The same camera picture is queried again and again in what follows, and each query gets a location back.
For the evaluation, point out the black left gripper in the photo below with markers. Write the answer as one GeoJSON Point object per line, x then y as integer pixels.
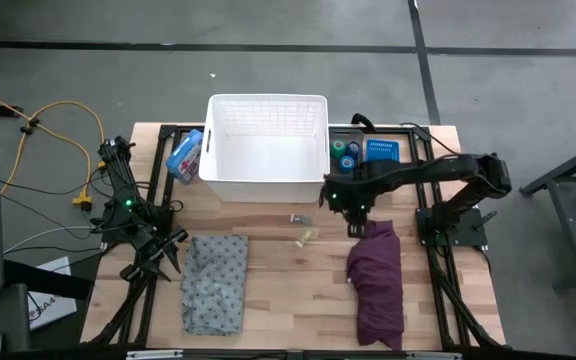
{"type": "Point", "coordinates": [154, 244]}

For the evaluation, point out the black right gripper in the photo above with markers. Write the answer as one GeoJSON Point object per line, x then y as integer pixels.
{"type": "Point", "coordinates": [343, 195]}

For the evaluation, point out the grey patterned cloth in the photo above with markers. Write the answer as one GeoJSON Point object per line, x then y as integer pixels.
{"type": "Point", "coordinates": [214, 285]}

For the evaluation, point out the purple cloth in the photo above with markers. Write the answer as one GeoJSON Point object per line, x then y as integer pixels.
{"type": "Point", "coordinates": [375, 290]}

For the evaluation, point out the light blue bandage roll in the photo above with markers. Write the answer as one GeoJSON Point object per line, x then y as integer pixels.
{"type": "Point", "coordinates": [346, 164]}

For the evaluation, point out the dark blue bandage roll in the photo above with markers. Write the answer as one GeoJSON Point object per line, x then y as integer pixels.
{"type": "Point", "coordinates": [354, 149]}

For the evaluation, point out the green bandage roll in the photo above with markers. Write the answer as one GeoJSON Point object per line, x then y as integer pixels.
{"type": "Point", "coordinates": [338, 149]}

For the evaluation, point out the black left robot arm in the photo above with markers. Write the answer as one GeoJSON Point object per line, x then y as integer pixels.
{"type": "Point", "coordinates": [118, 175]}

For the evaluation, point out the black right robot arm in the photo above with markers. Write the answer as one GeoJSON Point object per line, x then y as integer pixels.
{"type": "Point", "coordinates": [433, 170]}

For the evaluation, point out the grey clear plastic tray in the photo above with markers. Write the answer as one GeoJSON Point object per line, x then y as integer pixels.
{"type": "Point", "coordinates": [359, 135]}

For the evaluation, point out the blue first aid pouch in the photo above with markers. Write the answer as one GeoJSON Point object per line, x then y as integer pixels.
{"type": "Point", "coordinates": [184, 157]}

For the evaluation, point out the white plastic bin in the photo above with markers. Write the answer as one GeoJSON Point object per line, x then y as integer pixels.
{"type": "Point", "coordinates": [265, 160]}

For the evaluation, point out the black flat bar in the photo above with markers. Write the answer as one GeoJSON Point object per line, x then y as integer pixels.
{"type": "Point", "coordinates": [48, 282]}

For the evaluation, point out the white printed box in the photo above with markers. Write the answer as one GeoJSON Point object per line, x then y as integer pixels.
{"type": "Point", "coordinates": [50, 312]}

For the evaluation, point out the black metal stand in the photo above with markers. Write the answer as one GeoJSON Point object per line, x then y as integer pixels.
{"type": "Point", "coordinates": [558, 180]}

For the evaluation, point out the silver aluminium rail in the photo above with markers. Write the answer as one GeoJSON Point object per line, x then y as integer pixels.
{"type": "Point", "coordinates": [154, 354]}
{"type": "Point", "coordinates": [433, 356]}

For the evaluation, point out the black aluminium frame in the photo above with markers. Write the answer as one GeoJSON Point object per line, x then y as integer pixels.
{"type": "Point", "coordinates": [167, 131]}

